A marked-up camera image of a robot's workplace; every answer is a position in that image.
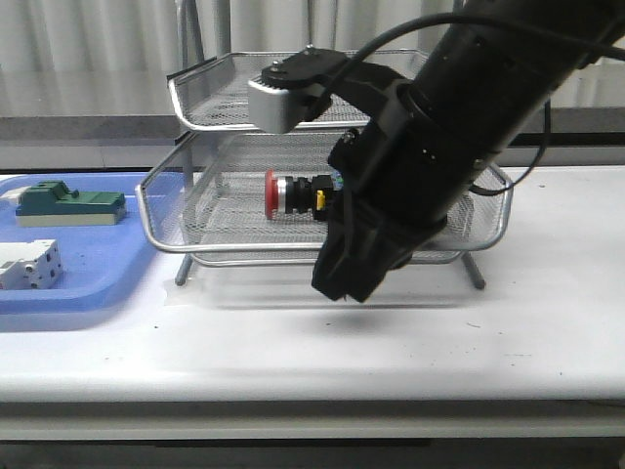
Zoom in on black camera cable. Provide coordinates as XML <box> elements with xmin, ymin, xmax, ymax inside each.
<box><xmin>307</xmin><ymin>12</ymin><xmax>625</xmax><ymax>196</ymax></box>

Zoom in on red emergency stop button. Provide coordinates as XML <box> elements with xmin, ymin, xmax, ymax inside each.
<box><xmin>264</xmin><ymin>169</ymin><xmax>343</xmax><ymax>222</ymax></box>

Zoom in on white curtain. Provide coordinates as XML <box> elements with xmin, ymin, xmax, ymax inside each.
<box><xmin>0</xmin><ymin>0</ymin><xmax>625</xmax><ymax>74</ymax></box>

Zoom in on green and beige switch block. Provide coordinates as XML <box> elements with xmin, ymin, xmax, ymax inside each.
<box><xmin>15</xmin><ymin>180</ymin><xmax>127</xmax><ymax>228</ymax></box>

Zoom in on grey stone counter ledge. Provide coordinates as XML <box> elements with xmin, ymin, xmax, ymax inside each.
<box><xmin>0</xmin><ymin>64</ymin><xmax>625</xmax><ymax>170</ymax></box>

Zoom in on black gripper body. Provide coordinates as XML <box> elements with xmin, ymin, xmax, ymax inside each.
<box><xmin>327</xmin><ymin>82</ymin><xmax>488</xmax><ymax>244</ymax></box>

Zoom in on silver mesh tray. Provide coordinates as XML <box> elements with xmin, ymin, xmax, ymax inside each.
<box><xmin>191</xmin><ymin>249</ymin><xmax>461</xmax><ymax>268</ymax></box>
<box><xmin>168</xmin><ymin>49</ymin><xmax>428</xmax><ymax>132</ymax></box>
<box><xmin>135</xmin><ymin>127</ymin><xmax>514</xmax><ymax>254</ymax></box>

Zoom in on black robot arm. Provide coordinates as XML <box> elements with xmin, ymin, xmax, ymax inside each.
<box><xmin>312</xmin><ymin>1</ymin><xmax>624</xmax><ymax>301</ymax></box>

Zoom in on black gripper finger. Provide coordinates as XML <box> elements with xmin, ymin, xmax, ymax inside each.
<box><xmin>312</xmin><ymin>194</ymin><xmax>361</xmax><ymax>301</ymax></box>
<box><xmin>349</xmin><ymin>219</ymin><xmax>419</xmax><ymax>303</ymax></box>

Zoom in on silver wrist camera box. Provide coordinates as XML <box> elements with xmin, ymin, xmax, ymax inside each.
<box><xmin>247</xmin><ymin>47</ymin><xmax>349</xmax><ymax>134</ymax></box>

